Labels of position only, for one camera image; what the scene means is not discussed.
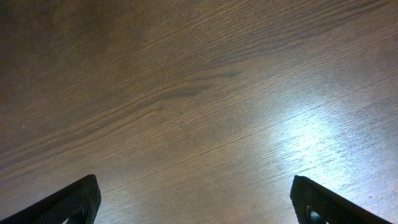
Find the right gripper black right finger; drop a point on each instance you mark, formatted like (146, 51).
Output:
(313, 203)

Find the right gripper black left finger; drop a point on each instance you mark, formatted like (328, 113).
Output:
(78, 202)

